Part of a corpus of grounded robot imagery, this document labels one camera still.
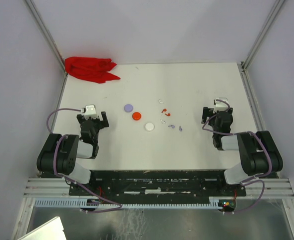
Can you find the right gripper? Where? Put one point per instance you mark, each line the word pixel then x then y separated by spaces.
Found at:
pixel 206 112

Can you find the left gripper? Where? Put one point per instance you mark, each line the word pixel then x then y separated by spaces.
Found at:
pixel 104 123

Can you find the orange charging case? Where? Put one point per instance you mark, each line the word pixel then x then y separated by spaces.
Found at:
pixel 136 116

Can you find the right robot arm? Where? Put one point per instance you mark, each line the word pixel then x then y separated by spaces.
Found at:
pixel 259 155

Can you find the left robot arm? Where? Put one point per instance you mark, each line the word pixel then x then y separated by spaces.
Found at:
pixel 59 153

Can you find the purple charging case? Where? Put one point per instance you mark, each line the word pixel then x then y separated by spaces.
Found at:
pixel 128 108

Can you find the white charging case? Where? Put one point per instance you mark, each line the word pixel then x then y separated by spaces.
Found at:
pixel 149 126

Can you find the red cloth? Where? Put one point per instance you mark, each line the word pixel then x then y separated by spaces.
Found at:
pixel 91 69

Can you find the metal sheet corner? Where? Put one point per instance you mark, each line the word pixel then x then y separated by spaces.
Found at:
pixel 51 230

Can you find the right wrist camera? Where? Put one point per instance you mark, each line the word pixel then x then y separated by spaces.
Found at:
pixel 221 104

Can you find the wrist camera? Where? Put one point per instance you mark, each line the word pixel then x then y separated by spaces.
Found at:
pixel 89 112
pixel 221 104

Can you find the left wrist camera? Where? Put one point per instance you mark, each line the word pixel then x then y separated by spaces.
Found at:
pixel 89 112

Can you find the right frame post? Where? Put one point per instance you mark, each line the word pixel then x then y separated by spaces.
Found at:
pixel 267 25

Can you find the frame post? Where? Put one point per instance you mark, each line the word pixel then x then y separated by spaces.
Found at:
pixel 267 25
pixel 36 16

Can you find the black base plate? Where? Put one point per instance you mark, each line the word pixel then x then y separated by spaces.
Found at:
pixel 159 187

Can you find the aluminium rail front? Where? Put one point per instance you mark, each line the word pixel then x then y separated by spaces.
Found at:
pixel 279 188

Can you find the blue cable duct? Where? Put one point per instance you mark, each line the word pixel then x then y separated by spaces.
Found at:
pixel 85 203

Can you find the left frame post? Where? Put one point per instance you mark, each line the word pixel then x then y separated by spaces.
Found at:
pixel 36 16

